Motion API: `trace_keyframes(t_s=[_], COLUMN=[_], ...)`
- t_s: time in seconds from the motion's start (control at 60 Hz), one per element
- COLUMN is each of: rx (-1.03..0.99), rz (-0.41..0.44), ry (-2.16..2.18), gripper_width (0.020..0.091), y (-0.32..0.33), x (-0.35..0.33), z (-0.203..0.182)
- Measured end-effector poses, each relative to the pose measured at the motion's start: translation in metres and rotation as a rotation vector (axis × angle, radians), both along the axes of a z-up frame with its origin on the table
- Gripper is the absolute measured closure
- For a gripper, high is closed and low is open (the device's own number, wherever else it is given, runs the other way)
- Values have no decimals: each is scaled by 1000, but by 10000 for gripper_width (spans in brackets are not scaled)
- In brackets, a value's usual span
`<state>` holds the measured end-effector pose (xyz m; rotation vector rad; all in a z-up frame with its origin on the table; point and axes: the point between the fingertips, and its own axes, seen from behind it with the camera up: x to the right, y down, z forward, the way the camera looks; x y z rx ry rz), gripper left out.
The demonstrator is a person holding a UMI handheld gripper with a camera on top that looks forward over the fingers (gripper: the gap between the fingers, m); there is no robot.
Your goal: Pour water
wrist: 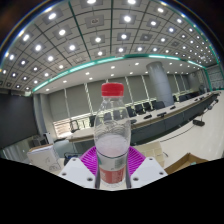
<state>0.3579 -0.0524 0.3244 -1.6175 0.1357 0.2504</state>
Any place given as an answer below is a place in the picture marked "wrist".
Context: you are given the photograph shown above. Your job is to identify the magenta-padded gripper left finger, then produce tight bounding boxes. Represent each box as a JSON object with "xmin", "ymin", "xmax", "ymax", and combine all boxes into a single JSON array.
[{"xmin": 58, "ymin": 145, "xmax": 100, "ymax": 188}]

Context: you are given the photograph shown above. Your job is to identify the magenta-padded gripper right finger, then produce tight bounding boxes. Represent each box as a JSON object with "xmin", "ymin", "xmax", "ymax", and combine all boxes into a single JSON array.
[{"xmin": 126, "ymin": 145, "xmax": 168, "ymax": 189}]

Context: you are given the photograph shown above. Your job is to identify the clear red-capped drink bottle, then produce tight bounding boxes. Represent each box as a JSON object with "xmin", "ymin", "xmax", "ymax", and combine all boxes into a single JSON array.
[{"xmin": 93, "ymin": 82, "xmax": 132, "ymax": 188}]

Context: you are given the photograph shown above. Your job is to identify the black desk phone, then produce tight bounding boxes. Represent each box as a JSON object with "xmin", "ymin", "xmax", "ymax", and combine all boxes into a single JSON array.
[{"xmin": 63, "ymin": 151, "xmax": 83, "ymax": 165}]

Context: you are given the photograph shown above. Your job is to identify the row of black office chairs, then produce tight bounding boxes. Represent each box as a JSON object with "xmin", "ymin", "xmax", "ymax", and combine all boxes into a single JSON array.
[{"xmin": 88, "ymin": 99, "xmax": 168, "ymax": 128}]

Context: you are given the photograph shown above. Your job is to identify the black conference microphone unit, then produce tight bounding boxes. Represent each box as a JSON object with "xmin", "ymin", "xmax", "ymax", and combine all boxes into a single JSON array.
[{"xmin": 192, "ymin": 119, "xmax": 206, "ymax": 127}]

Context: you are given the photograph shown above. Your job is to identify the round ceiling lights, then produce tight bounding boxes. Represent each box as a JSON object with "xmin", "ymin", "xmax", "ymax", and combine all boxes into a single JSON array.
[{"xmin": 0, "ymin": 0, "xmax": 224, "ymax": 92}]

